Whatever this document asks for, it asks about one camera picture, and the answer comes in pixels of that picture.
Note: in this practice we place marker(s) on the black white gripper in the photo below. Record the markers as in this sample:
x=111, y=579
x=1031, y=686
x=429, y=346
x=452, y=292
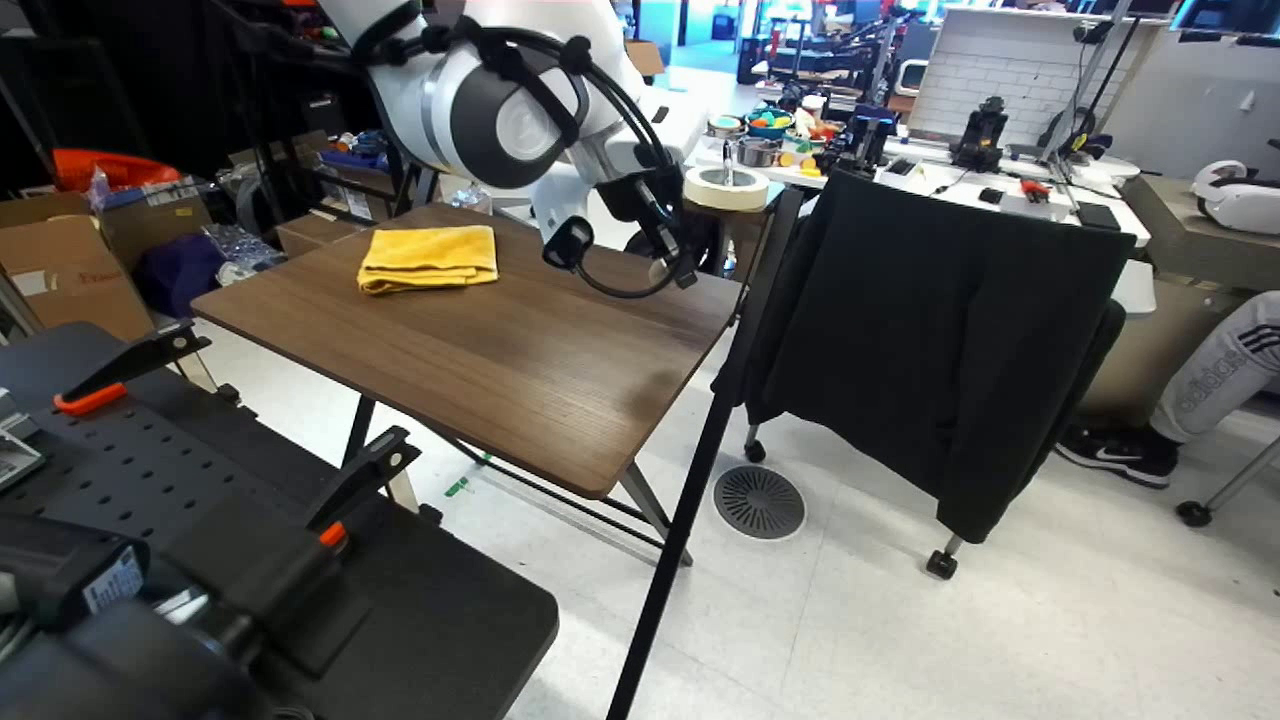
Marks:
x=570, y=232

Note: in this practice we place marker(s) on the yellow towel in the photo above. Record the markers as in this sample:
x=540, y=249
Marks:
x=429, y=258

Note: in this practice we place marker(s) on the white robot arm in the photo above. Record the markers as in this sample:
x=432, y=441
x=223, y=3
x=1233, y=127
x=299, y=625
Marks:
x=539, y=93

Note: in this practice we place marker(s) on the white tape roll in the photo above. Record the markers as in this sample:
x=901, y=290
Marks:
x=727, y=186

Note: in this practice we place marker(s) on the wooden folding table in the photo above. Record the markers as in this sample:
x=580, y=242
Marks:
x=532, y=375

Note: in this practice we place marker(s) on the round floor drain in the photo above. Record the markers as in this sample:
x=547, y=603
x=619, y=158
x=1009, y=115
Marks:
x=756, y=500

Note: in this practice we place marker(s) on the black cloth covered cart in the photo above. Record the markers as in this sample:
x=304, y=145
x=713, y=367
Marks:
x=932, y=336

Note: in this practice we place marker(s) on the black tripod pole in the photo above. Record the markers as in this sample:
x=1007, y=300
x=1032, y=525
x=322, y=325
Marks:
x=668, y=556

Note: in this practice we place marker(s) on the cardboard box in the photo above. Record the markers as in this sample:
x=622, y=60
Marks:
x=78, y=266

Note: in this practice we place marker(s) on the person leg with sneaker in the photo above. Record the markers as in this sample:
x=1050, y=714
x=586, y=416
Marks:
x=1228, y=367

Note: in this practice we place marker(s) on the orange handled clamp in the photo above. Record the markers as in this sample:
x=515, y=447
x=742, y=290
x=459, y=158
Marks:
x=291, y=572
x=111, y=382

